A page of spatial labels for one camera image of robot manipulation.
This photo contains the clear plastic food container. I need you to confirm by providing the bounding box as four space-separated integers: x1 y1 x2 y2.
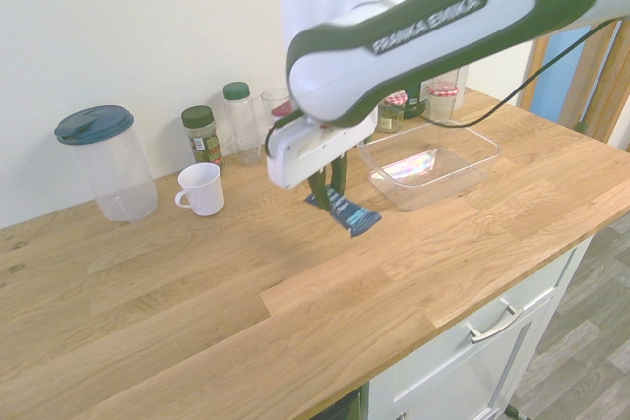
358 123 503 213

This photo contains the spice jar with dark lid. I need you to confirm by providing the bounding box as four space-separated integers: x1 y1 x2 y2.
179 104 227 176

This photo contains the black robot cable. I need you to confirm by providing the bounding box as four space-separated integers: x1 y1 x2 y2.
417 18 622 129

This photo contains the dark glass bottle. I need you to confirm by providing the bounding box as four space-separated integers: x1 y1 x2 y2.
402 78 430 121

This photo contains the tall clear glass jar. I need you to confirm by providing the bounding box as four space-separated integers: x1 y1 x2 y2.
442 64 470 112

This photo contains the wooden door frame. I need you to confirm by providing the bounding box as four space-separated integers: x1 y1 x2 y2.
515 20 630 151

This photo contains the clear drinking glass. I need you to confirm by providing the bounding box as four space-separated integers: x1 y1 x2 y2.
260 88 296 147

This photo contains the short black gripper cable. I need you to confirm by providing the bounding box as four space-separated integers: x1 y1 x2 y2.
264 113 302 156

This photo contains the white ceramic mug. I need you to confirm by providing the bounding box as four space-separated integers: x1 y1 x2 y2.
174 162 226 218

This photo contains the tall clear jar green lid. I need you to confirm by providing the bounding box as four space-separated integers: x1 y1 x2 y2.
221 81 264 167

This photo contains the white kitchen cabinet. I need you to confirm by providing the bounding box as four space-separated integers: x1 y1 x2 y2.
366 235 595 420

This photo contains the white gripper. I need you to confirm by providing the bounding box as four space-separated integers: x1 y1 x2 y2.
265 111 380 211

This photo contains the blue protein bar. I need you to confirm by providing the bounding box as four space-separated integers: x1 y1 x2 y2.
302 187 384 239

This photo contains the silver drawer handle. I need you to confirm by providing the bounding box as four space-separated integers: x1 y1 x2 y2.
464 304 525 344

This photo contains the clear pitcher with teal lid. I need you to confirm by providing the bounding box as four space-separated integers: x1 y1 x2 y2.
53 104 160 223

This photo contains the jam jar red checked lid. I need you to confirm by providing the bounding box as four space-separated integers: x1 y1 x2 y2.
377 92 410 135
424 82 461 123

